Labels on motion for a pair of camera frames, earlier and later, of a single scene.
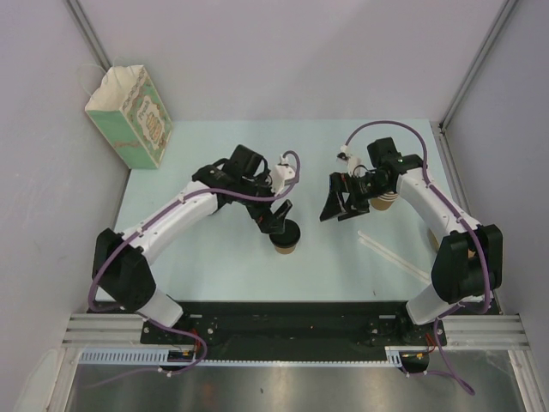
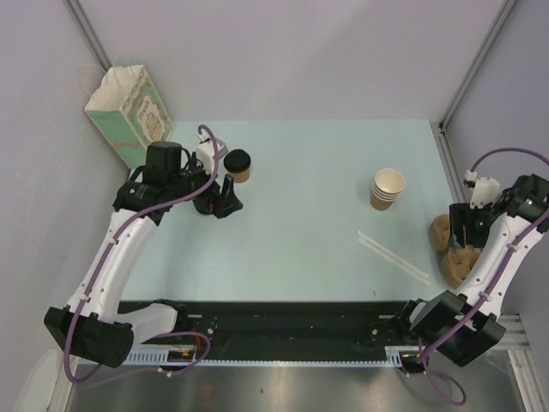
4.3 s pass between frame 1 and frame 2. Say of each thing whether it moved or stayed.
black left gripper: moved
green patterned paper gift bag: stayed
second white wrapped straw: stayed
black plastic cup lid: moved
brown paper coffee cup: moved
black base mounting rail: stayed
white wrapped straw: stayed
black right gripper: moved
